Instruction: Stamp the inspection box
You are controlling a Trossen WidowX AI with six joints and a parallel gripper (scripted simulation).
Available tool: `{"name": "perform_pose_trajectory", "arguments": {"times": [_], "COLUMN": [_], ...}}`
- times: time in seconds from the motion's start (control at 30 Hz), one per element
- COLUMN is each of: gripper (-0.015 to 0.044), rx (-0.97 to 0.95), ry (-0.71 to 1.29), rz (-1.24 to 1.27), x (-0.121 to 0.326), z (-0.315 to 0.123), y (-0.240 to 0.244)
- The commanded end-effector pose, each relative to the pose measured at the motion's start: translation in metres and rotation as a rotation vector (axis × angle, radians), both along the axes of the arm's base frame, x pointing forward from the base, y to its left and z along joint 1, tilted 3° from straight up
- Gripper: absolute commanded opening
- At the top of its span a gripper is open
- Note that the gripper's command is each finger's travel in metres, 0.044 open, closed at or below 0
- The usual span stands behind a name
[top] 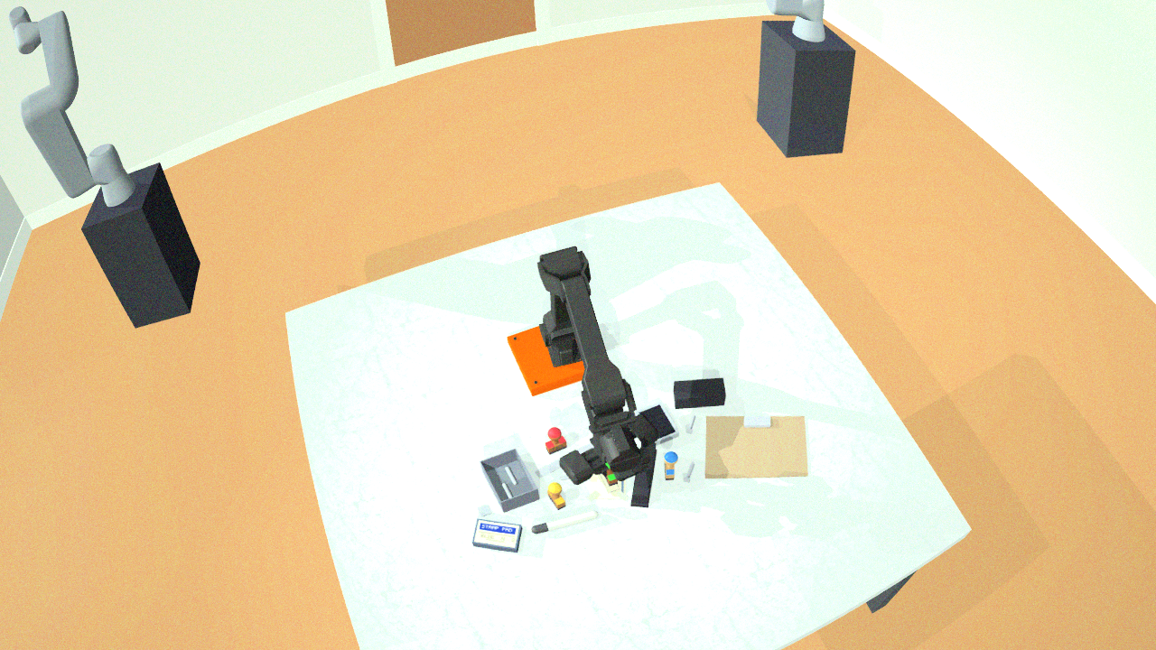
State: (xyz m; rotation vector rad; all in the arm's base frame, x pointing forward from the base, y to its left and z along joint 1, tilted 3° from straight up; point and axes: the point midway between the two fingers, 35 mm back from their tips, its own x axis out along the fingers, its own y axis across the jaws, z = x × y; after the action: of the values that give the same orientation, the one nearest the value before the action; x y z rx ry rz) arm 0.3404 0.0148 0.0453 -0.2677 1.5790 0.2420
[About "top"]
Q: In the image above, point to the cream paper card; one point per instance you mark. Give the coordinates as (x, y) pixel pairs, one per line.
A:
(599, 489)

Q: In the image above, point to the orange and red rubber stamp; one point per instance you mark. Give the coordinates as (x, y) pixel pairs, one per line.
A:
(557, 442)

